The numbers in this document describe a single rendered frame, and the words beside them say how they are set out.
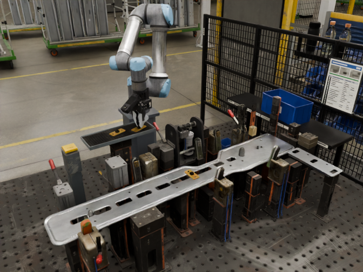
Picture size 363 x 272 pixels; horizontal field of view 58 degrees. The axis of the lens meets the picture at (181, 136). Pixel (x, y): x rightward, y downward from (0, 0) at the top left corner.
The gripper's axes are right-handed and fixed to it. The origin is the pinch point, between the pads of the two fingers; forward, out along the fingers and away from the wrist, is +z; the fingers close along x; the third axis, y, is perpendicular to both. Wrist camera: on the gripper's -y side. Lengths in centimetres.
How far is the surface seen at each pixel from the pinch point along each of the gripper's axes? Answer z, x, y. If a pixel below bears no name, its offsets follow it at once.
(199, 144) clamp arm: 10.3, -27.1, 17.9
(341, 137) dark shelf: 15, -85, 82
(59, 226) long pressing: 18, -13, -62
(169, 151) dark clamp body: 11.0, -18.8, 3.0
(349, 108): -1, -84, 91
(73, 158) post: 6.4, 9.4, -36.0
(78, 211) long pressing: 18, -12, -51
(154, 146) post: 7.9, -12.1, -1.6
